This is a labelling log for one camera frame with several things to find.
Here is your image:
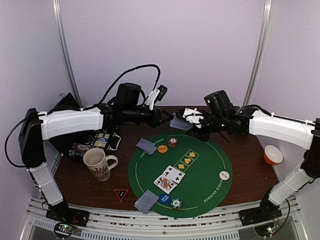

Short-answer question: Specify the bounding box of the aluminium frame post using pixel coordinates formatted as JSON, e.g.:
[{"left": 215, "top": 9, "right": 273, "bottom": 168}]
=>
[
  {"left": 243, "top": 0, "right": 273, "bottom": 106},
  {"left": 52, "top": 0, "right": 83, "bottom": 107}
]

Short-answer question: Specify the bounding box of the clear dealer button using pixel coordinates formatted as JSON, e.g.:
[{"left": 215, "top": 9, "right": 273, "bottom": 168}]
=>
[{"left": 82, "top": 135, "right": 93, "bottom": 145}]

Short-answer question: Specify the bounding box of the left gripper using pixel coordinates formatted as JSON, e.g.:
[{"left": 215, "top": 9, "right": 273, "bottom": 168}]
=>
[{"left": 123, "top": 105, "right": 174, "bottom": 129}]

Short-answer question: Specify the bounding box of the orange big blind button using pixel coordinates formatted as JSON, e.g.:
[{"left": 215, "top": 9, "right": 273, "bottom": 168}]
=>
[{"left": 157, "top": 144, "right": 168, "bottom": 154}]

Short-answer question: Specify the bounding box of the blue playing card deck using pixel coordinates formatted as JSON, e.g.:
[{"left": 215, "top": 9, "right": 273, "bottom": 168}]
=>
[{"left": 169, "top": 117, "right": 193, "bottom": 131}]

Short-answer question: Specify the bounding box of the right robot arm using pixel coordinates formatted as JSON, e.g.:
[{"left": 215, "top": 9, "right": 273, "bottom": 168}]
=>
[{"left": 182, "top": 90, "right": 320, "bottom": 221}]

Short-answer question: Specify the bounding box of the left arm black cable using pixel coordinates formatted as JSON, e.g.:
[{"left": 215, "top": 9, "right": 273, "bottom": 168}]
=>
[{"left": 98, "top": 64, "right": 162, "bottom": 106}]

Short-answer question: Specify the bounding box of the red black triangle token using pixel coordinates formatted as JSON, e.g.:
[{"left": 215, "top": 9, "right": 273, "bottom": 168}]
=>
[{"left": 113, "top": 189, "right": 129, "bottom": 203}]

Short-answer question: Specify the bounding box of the blue poker chip stack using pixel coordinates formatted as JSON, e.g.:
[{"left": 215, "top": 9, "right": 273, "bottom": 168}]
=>
[{"left": 170, "top": 198, "right": 182, "bottom": 210}]

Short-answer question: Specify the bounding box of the black poker case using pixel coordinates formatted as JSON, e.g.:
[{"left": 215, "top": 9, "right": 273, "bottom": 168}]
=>
[{"left": 43, "top": 92, "right": 123, "bottom": 157}]

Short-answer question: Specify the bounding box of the front poker chip row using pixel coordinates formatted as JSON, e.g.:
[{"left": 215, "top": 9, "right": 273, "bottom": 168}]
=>
[{"left": 68, "top": 143, "right": 94, "bottom": 161}]

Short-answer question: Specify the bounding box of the orange bowl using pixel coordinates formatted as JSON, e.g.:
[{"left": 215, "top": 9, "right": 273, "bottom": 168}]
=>
[{"left": 263, "top": 145, "right": 283, "bottom": 165}]

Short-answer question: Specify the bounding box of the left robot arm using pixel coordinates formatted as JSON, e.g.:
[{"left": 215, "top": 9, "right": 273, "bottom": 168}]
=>
[{"left": 18, "top": 83, "right": 173, "bottom": 222}]

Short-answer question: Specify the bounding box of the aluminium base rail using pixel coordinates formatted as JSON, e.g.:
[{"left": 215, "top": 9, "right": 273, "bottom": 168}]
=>
[{"left": 21, "top": 196, "right": 310, "bottom": 240}]

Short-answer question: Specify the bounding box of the face-up queen card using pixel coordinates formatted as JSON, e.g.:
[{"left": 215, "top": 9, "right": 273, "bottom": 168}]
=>
[{"left": 153, "top": 175, "right": 178, "bottom": 194}]

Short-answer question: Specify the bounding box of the blue playing card box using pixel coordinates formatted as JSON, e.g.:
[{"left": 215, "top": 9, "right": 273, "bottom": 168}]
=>
[{"left": 93, "top": 133, "right": 110, "bottom": 148}]

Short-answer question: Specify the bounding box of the white dealer button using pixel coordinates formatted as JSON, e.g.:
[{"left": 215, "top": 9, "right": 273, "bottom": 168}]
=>
[{"left": 219, "top": 170, "right": 230, "bottom": 181}]

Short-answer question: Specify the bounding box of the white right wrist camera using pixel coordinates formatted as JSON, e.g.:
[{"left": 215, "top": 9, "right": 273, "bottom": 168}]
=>
[{"left": 175, "top": 107, "right": 205, "bottom": 129}]

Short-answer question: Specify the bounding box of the red poker chip stack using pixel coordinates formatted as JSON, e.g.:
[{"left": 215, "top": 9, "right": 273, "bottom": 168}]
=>
[{"left": 168, "top": 137, "right": 178, "bottom": 148}]

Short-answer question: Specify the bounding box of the blue small blind button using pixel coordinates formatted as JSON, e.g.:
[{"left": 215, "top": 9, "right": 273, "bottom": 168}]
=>
[{"left": 158, "top": 193, "right": 172, "bottom": 205}]

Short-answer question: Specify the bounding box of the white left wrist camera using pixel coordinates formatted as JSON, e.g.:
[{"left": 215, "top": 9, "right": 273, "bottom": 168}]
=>
[{"left": 145, "top": 85, "right": 168, "bottom": 111}]

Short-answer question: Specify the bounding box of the right aluminium frame post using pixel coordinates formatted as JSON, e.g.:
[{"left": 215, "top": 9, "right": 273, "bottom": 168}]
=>
[{"left": 243, "top": 0, "right": 273, "bottom": 106}]

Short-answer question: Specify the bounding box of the round green poker mat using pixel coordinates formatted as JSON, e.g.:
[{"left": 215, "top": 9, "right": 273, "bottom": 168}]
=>
[{"left": 128, "top": 131, "right": 233, "bottom": 218}]

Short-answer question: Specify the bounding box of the left aluminium frame post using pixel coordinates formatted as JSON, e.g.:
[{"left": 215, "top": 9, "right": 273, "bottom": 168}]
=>
[{"left": 52, "top": 0, "right": 83, "bottom": 107}]

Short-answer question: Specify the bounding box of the white floral mug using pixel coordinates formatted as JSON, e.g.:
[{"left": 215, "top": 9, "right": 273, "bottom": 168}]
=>
[{"left": 83, "top": 148, "right": 119, "bottom": 182}]

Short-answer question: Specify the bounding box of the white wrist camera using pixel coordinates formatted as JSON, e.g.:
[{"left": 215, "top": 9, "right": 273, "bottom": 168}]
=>
[
  {"left": 145, "top": 85, "right": 168, "bottom": 111},
  {"left": 175, "top": 107, "right": 205, "bottom": 129}
]

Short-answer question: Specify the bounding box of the face-up clubs card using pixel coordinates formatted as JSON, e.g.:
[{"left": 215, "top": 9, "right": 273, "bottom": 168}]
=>
[{"left": 163, "top": 165, "right": 185, "bottom": 184}]

